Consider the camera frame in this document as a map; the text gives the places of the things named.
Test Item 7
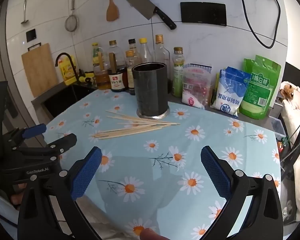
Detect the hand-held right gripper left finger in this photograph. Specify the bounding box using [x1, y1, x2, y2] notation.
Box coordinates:
[17, 145, 103, 240]

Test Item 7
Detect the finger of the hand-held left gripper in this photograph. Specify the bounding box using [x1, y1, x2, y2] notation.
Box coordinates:
[4, 123, 47, 150]
[11, 133, 78, 161]

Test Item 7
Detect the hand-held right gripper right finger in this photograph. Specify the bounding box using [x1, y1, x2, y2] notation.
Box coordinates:
[200, 145, 284, 240]

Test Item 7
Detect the pile of wooden chopsticks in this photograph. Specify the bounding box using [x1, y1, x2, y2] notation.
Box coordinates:
[91, 109, 181, 140]

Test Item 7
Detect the black cylindrical utensil holder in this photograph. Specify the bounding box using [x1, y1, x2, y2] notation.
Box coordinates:
[132, 62, 170, 119]

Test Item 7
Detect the person's left hand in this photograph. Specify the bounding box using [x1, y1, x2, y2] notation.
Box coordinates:
[10, 182, 25, 209]

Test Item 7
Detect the person's right hand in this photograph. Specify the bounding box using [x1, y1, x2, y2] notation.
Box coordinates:
[139, 228, 167, 240]

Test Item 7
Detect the black sink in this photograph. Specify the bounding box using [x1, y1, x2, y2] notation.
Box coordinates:
[44, 84, 97, 118]

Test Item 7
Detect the person's white clothing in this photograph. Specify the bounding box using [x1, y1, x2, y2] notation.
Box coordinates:
[0, 190, 18, 240]

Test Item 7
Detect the light-blue daisy tablecloth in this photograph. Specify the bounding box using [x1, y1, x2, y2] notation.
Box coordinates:
[44, 89, 282, 240]

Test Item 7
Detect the wooden cutting board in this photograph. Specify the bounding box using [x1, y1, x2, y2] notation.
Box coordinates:
[21, 42, 59, 98]

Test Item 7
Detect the yellow and black scrubber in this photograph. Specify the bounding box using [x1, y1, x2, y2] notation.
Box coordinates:
[76, 70, 95, 83]

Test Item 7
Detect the yellow dish soap bottle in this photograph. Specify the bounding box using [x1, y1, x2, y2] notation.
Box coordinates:
[59, 56, 77, 85]

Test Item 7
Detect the clear jug of amber oil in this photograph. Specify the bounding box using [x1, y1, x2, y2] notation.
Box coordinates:
[93, 51, 112, 90]

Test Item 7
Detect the clear plastic box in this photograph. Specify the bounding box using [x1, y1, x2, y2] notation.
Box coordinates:
[269, 115, 287, 140]

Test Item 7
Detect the soy sauce jug white label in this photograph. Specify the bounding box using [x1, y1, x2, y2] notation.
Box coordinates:
[107, 40, 127, 92]

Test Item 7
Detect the white and blue salt bag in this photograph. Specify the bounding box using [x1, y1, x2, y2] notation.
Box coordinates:
[210, 66, 252, 118]

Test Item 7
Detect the black faucet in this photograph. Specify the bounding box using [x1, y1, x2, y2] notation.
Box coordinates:
[55, 52, 80, 83]

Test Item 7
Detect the clear zip bag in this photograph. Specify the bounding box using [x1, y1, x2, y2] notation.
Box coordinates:
[181, 64, 213, 109]

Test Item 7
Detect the green-label bottle yellow cap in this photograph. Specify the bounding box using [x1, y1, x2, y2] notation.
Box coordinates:
[91, 42, 103, 67]

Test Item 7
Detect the green sugar bag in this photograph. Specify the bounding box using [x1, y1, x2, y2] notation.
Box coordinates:
[240, 55, 282, 120]

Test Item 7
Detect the tan-cap bottle of green liquid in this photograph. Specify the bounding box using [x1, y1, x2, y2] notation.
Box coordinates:
[171, 47, 185, 98]

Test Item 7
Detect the small yellow-cap bottle cream label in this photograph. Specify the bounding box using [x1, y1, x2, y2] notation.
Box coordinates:
[125, 50, 138, 95]

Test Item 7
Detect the brown plush toy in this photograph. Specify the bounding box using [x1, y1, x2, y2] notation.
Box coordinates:
[280, 82, 300, 100]

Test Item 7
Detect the metal mesh strainer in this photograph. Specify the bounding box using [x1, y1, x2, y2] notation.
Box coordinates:
[64, 0, 80, 33]

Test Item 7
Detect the hanging metal utensil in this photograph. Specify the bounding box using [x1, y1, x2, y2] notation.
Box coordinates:
[21, 0, 30, 25]

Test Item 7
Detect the tall clear yellow-cap bottle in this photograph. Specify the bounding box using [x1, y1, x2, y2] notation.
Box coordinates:
[139, 38, 152, 64]

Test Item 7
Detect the wooden spatula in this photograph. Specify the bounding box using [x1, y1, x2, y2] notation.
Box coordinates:
[106, 0, 120, 22]

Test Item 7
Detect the black wall outlet panel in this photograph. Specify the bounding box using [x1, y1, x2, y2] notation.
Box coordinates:
[180, 2, 227, 27]

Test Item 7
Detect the steel cleaver black handle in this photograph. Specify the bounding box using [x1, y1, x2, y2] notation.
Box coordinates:
[126, 0, 177, 30]

